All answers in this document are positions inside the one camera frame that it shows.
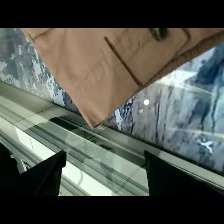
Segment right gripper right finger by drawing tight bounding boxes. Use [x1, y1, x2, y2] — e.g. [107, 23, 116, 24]
[143, 150, 224, 197]

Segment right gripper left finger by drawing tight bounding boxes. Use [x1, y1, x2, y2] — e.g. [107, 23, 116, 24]
[0, 142, 68, 197]

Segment beige trousers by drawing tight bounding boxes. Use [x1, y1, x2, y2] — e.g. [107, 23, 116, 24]
[21, 27, 224, 129]

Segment silver frame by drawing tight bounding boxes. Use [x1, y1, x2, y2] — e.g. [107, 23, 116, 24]
[0, 81, 224, 197]

